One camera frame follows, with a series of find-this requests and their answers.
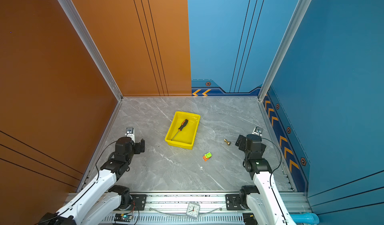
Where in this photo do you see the yellow plastic bin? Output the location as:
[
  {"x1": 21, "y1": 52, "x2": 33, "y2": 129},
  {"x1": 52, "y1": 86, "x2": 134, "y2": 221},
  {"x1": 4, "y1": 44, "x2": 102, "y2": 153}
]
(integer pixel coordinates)
[{"x1": 165, "y1": 111, "x2": 201, "y2": 150}]

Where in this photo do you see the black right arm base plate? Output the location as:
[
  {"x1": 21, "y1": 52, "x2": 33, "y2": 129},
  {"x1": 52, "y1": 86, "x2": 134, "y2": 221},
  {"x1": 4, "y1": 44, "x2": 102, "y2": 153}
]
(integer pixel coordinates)
[{"x1": 225, "y1": 194, "x2": 249, "y2": 211}]

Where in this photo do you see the small white clock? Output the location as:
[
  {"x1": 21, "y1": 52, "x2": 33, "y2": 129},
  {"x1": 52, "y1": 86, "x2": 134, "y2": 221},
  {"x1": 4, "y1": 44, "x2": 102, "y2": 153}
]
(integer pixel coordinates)
[{"x1": 186, "y1": 203, "x2": 201, "y2": 220}]

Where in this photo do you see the aluminium corner post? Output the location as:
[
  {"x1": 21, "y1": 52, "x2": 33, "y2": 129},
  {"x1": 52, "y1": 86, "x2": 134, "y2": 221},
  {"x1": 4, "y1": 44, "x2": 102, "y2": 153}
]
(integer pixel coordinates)
[
  {"x1": 258, "y1": 0, "x2": 312, "y2": 102},
  {"x1": 57, "y1": 0, "x2": 124, "y2": 102}
]

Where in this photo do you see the green circuit board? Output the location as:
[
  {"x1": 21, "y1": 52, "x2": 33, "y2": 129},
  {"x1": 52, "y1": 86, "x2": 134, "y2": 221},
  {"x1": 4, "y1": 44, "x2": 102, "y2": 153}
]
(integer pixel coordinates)
[{"x1": 114, "y1": 214, "x2": 134, "y2": 223}]

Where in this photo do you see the blue tube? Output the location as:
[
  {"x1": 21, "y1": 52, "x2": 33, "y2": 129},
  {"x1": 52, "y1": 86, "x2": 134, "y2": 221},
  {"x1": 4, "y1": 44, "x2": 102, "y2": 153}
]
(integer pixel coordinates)
[{"x1": 291, "y1": 213, "x2": 320, "y2": 225}]

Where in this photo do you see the green orange toy block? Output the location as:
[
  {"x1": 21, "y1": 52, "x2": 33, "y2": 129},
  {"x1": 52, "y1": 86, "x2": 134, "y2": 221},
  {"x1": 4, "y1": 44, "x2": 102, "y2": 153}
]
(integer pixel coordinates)
[{"x1": 203, "y1": 153, "x2": 212, "y2": 161}]

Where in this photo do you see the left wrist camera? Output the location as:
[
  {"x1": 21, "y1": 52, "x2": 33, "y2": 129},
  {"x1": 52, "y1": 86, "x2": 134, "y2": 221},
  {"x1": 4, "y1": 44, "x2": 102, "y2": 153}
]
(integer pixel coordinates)
[{"x1": 125, "y1": 128, "x2": 136, "y2": 142}]

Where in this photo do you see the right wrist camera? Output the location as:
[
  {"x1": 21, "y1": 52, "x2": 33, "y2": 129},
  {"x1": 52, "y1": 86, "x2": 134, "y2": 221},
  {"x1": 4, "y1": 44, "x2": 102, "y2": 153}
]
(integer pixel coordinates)
[{"x1": 252, "y1": 127, "x2": 264, "y2": 137}]

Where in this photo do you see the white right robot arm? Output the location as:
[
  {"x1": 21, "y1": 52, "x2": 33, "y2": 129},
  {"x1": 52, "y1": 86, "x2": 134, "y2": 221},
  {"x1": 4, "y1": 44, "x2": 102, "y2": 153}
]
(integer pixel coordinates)
[{"x1": 236, "y1": 134, "x2": 295, "y2": 225}]

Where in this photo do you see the black orange screwdriver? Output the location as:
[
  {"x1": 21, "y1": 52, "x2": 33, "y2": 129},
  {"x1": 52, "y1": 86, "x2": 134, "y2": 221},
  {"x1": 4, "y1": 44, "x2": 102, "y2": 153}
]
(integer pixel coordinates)
[{"x1": 171, "y1": 119, "x2": 189, "y2": 141}]

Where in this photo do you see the aluminium corner post right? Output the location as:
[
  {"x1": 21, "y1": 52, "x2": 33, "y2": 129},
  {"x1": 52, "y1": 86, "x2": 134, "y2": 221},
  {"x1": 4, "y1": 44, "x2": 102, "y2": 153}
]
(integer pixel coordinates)
[{"x1": 258, "y1": 0, "x2": 312, "y2": 102}]

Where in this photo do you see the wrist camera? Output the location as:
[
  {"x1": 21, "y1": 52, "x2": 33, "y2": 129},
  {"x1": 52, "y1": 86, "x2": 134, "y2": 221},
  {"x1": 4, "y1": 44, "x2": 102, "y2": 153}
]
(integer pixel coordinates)
[
  {"x1": 252, "y1": 127, "x2": 264, "y2": 137},
  {"x1": 125, "y1": 128, "x2": 136, "y2": 142}
]

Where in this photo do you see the aluminium corner post left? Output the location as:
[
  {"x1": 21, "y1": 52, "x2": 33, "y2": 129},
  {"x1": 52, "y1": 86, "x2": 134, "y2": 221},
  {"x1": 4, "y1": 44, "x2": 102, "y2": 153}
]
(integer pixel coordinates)
[{"x1": 57, "y1": 0, "x2": 124, "y2": 102}]

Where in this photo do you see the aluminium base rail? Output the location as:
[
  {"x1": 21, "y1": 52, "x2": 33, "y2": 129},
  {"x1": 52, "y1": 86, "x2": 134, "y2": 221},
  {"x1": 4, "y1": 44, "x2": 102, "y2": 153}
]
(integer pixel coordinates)
[{"x1": 64, "y1": 190, "x2": 313, "y2": 225}]

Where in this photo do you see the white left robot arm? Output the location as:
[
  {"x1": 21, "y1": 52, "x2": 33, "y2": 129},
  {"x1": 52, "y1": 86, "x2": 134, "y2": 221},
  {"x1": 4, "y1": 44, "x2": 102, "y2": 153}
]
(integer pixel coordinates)
[{"x1": 37, "y1": 137, "x2": 146, "y2": 225}]

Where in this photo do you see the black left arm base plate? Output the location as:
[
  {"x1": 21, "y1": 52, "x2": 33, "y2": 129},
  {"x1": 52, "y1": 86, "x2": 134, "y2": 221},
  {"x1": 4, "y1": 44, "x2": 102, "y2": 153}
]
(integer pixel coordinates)
[{"x1": 118, "y1": 194, "x2": 147, "y2": 212}]

